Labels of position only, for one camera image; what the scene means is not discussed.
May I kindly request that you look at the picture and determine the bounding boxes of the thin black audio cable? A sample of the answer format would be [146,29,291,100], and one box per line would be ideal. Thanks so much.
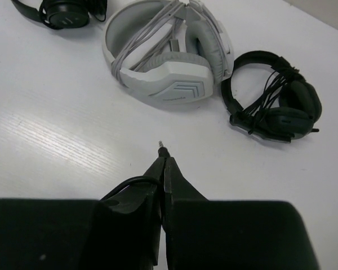
[100,140,171,202]

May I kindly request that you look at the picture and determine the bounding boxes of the small black headphones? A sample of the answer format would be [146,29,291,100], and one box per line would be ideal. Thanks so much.
[12,0,108,30]

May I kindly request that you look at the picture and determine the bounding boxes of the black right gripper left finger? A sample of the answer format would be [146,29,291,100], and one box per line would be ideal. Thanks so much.
[0,157,166,269]

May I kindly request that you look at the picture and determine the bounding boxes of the white grey gaming headset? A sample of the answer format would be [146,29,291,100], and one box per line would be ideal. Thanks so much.
[102,1,234,104]

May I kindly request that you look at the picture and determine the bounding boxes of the large black headset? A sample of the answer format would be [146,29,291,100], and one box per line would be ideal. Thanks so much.
[221,51,322,143]

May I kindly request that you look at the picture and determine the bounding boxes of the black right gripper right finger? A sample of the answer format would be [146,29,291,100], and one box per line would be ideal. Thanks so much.
[164,157,318,269]

